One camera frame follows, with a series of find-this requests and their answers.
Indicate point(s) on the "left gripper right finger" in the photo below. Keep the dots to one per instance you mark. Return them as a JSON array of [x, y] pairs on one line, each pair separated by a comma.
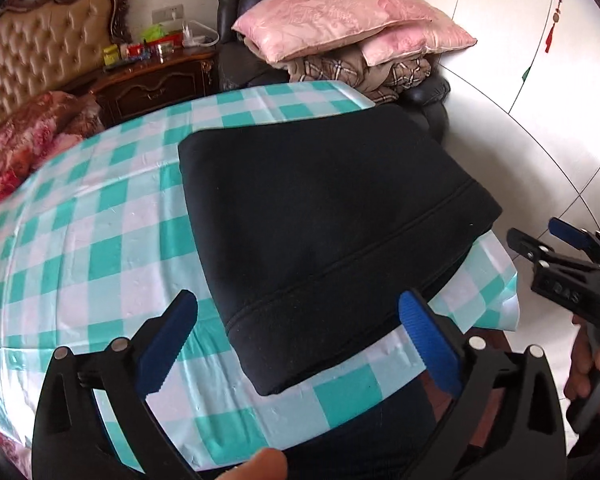
[[504, 420]]

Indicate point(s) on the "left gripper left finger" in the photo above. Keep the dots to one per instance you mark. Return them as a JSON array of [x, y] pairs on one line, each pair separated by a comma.
[[70, 440]]

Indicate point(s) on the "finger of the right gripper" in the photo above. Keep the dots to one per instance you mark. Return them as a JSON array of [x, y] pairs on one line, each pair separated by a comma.
[[529, 247], [581, 239]]

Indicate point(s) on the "black pants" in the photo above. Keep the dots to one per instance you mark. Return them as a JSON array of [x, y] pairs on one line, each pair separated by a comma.
[[309, 231]]

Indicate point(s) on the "person's right hand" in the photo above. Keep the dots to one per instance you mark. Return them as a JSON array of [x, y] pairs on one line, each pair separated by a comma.
[[583, 360]]

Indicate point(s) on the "person's left hand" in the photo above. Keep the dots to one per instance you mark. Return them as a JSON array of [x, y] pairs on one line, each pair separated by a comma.
[[267, 464]]

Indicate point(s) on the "white wardrobe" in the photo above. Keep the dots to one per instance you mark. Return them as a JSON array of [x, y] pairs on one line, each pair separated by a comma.
[[525, 123]]

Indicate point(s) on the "teal checkered tablecloth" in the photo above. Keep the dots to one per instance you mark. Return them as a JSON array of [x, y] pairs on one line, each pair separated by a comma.
[[98, 240]]

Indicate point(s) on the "red hanging tassel ornament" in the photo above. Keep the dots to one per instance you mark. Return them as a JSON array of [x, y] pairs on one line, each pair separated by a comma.
[[555, 20]]

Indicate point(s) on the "small pink pillow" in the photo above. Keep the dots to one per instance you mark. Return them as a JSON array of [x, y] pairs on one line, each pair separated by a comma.
[[411, 40]]

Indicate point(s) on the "red floral blanket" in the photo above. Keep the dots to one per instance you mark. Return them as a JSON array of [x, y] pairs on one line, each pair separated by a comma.
[[43, 128]]

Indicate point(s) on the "large pink pillow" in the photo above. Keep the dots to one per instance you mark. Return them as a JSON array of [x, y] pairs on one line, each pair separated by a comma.
[[280, 30]]

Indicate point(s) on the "black leather armchair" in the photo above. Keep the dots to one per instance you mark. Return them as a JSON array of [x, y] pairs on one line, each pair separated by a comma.
[[240, 67]]

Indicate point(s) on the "dark wooden nightstand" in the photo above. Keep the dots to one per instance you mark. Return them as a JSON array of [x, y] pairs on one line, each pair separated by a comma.
[[143, 88]]

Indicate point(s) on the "yellow jar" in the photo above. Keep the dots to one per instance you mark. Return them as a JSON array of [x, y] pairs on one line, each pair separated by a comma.
[[111, 55]]

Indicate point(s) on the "tufted leather headboard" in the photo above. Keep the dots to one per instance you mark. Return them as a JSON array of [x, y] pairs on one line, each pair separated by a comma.
[[54, 45]]

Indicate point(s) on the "green bag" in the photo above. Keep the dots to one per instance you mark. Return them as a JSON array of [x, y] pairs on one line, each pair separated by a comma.
[[152, 33]]

